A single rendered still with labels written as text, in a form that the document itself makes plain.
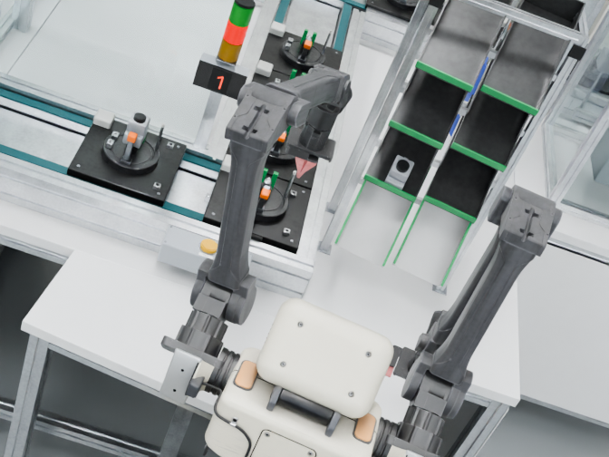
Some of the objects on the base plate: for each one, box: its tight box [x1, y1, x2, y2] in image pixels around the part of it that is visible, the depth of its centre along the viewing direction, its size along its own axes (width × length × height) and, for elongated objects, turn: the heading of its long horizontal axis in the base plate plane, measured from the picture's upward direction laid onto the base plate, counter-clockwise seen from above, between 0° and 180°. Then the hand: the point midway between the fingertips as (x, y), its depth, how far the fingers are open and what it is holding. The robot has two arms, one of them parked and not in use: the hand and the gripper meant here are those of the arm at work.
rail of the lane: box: [0, 152, 315, 299], centre depth 246 cm, size 6×89×11 cm, turn 62°
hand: (299, 173), depth 225 cm, fingers closed
